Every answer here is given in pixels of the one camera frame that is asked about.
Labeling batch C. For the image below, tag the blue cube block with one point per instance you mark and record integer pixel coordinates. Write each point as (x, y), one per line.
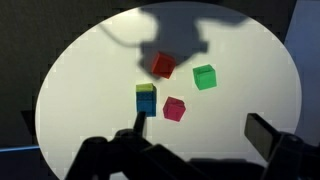
(146, 104)

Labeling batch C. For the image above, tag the lime yellow-green cube block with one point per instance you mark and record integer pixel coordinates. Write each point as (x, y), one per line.
(144, 87)

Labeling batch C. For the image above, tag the mulberry pink cube block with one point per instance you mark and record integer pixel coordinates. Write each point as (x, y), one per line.
(174, 109)

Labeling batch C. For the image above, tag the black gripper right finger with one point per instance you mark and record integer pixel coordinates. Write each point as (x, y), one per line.
(261, 133)

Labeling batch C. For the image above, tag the green cube block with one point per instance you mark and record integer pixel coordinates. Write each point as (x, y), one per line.
(204, 77)

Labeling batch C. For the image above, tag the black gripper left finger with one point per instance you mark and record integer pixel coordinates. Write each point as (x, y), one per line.
(100, 156)

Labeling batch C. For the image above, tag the orange-red cube block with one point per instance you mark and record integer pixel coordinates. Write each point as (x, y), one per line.
(163, 65)

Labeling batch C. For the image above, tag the blue metal partition frame rail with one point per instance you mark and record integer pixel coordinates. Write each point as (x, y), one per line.
(18, 149)

